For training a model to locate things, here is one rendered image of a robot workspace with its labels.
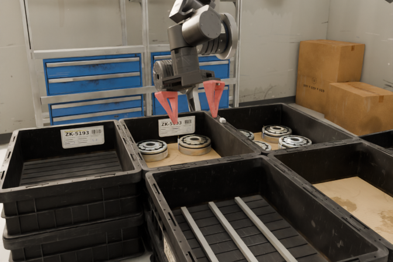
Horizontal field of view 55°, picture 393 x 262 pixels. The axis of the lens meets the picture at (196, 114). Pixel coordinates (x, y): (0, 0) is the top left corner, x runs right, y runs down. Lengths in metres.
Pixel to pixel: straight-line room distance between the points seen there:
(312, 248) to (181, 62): 0.45
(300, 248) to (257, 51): 3.84
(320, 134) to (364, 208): 0.33
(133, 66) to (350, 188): 2.24
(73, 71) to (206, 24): 2.24
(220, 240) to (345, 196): 0.36
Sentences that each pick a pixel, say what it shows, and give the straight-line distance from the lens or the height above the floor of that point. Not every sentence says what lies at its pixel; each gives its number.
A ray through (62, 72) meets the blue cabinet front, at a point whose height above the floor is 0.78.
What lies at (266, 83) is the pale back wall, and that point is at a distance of 4.68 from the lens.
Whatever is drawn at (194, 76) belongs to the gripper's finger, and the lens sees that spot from 0.77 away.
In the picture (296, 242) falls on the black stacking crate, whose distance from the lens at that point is 0.82.
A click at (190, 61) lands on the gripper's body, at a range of 0.79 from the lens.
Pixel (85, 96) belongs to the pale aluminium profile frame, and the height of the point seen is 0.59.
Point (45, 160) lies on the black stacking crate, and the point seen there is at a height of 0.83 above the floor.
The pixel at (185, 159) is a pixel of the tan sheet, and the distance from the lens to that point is 1.15.
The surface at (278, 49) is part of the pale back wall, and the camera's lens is 4.69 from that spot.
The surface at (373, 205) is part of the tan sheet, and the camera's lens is 1.00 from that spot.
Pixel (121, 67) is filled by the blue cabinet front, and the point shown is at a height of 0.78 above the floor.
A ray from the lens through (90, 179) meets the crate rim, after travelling 0.84.
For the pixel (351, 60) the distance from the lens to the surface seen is 4.56.
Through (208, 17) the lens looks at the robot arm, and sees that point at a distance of 0.76.
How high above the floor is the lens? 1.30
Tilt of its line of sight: 17 degrees down
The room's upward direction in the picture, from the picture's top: straight up
